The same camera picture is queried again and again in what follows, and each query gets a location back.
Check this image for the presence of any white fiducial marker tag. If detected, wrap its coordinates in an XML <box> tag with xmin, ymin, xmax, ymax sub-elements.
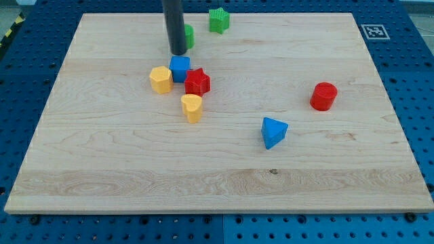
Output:
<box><xmin>361</xmin><ymin>24</ymin><xmax>390</xmax><ymax>40</ymax></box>

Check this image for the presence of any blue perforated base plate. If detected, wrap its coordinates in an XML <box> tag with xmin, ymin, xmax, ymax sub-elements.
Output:
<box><xmin>1</xmin><ymin>0</ymin><xmax>433</xmax><ymax>243</ymax></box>

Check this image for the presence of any blue triangle block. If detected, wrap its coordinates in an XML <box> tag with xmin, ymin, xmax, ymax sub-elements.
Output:
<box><xmin>261</xmin><ymin>117</ymin><xmax>289</xmax><ymax>150</ymax></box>

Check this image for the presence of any blue cube block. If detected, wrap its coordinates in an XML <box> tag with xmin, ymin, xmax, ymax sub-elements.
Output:
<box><xmin>169</xmin><ymin>56</ymin><xmax>191</xmax><ymax>83</ymax></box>

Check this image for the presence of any green star block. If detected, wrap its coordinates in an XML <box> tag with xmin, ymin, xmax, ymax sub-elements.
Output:
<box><xmin>208</xmin><ymin>7</ymin><xmax>230</xmax><ymax>34</ymax></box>

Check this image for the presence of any yellow heart block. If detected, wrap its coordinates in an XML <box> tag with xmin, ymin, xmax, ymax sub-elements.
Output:
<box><xmin>181</xmin><ymin>94</ymin><xmax>203</xmax><ymax>123</ymax></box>

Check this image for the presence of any red cylinder block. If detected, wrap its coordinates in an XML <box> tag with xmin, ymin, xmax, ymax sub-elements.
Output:
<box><xmin>310</xmin><ymin>82</ymin><xmax>338</xmax><ymax>111</ymax></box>

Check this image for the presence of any red star block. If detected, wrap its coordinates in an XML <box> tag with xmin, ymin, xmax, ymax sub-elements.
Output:
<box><xmin>184</xmin><ymin>68</ymin><xmax>211</xmax><ymax>97</ymax></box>

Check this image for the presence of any light wooden board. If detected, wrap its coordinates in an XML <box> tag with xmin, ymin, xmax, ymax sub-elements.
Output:
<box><xmin>5</xmin><ymin>13</ymin><xmax>433</xmax><ymax>215</ymax></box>

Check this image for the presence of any yellow hexagon block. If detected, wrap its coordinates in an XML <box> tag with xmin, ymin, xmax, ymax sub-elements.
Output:
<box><xmin>149</xmin><ymin>66</ymin><xmax>174</xmax><ymax>94</ymax></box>

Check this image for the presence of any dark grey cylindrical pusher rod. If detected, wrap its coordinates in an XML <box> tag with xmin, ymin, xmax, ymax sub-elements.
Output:
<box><xmin>161</xmin><ymin>0</ymin><xmax>187</xmax><ymax>56</ymax></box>

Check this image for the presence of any green cylinder block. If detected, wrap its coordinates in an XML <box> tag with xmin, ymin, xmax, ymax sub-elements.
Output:
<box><xmin>184</xmin><ymin>24</ymin><xmax>195</xmax><ymax>49</ymax></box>

